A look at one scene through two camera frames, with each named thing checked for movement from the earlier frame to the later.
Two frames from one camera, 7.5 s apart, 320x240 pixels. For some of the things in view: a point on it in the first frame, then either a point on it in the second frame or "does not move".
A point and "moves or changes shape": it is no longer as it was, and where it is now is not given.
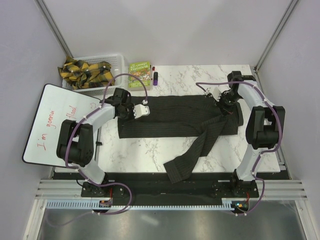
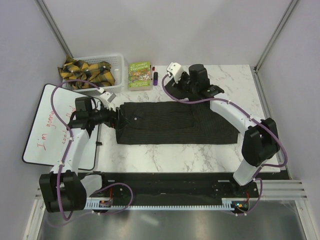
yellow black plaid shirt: (81, 75) does not move
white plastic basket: (117, 65) does not move
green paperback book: (141, 69) does not move
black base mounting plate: (157, 189) does not move
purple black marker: (155, 78) does not move
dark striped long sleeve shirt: (200, 116) moves or changes shape
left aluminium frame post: (54, 27) does not move
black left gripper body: (127, 113) -> (111, 121)
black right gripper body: (228, 102) -> (185, 84)
